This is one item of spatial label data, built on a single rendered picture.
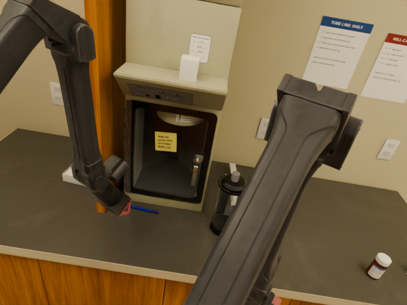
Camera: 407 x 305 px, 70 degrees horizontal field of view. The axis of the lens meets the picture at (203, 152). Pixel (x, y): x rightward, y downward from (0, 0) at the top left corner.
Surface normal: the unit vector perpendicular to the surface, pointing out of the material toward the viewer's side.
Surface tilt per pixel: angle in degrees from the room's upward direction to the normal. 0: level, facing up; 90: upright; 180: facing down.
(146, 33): 90
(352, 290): 0
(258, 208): 43
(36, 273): 90
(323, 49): 90
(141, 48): 90
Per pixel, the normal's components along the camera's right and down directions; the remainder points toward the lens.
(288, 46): -0.07, 0.53
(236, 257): -0.25, -0.34
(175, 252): 0.15, -0.84
